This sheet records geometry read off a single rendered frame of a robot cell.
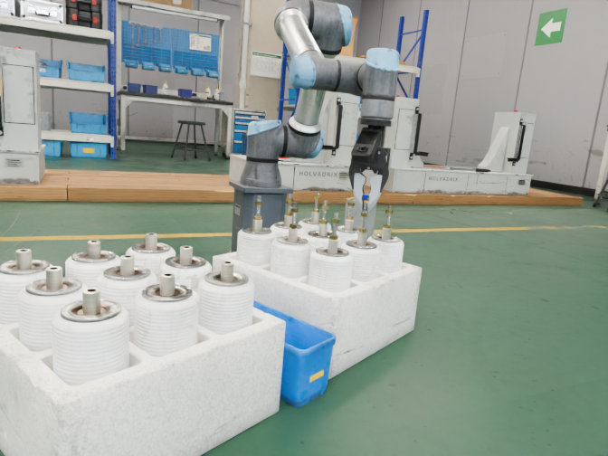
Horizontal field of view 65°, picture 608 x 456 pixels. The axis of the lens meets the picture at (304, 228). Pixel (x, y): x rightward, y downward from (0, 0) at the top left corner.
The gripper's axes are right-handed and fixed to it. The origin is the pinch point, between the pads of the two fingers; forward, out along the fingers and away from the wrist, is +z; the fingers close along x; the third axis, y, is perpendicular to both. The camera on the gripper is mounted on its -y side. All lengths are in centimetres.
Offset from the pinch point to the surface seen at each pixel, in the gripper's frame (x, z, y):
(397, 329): -10.7, 31.6, 6.7
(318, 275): 5.9, 14.0, -14.8
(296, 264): 12.7, 14.0, -9.7
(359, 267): -0.9, 13.8, -3.9
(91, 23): 354, -103, 321
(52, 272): 36, 7, -57
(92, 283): 39, 13, -44
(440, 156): 3, 13, 721
